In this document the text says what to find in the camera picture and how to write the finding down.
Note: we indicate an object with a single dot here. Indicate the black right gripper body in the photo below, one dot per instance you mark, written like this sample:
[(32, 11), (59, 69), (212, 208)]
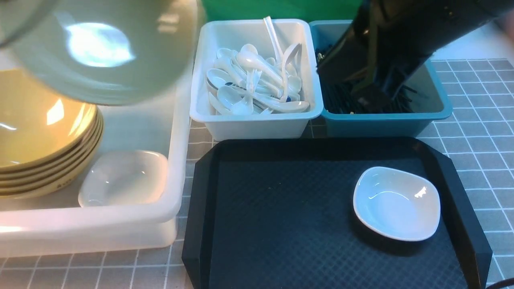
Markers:
[(389, 40)]

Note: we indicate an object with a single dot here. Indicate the black serving tray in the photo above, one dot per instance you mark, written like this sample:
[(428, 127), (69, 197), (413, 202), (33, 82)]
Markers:
[(278, 214)]

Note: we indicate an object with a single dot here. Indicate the blue chopstick bin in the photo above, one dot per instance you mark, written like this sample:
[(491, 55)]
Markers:
[(351, 111)]

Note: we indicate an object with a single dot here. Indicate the upright white spoon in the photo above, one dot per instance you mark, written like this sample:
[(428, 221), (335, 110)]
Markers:
[(274, 38)]

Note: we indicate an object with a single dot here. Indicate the tan noodle bowl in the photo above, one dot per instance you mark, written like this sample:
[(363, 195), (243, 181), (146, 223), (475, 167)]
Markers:
[(106, 52)]

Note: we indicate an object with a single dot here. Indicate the white spoon bin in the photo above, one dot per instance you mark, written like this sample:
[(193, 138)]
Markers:
[(234, 34)]

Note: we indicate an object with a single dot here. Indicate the top stacked tan bowl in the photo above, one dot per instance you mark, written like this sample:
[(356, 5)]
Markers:
[(37, 123)]

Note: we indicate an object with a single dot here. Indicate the green cloth backdrop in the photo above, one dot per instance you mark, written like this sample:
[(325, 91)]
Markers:
[(307, 10)]

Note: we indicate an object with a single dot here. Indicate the white sauce dish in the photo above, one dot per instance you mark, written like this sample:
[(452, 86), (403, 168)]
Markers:
[(124, 178), (397, 204)]

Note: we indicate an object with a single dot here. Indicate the white spoon red handle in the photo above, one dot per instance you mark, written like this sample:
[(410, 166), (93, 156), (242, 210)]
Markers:
[(291, 84)]

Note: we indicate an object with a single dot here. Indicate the white spoon front of bin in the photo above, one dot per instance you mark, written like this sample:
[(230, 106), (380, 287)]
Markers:
[(282, 107)]

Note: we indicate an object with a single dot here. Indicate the large translucent white bin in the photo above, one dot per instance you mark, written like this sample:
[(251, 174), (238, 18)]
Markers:
[(56, 224)]

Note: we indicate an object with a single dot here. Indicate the bottom stacked tan bowl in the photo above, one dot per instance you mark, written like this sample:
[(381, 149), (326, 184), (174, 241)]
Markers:
[(70, 174)]

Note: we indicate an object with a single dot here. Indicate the white spoon centre pile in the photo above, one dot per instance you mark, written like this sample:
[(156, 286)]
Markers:
[(248, 59)]

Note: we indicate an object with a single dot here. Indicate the white sauce dish in bin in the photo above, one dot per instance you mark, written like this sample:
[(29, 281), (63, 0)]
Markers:
[(124, 178)]

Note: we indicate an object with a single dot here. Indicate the stacked tan bowl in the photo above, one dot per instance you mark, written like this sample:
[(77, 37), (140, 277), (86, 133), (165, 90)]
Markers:
[(58, 160), (37, 123), (70, 174), (16, 182)]

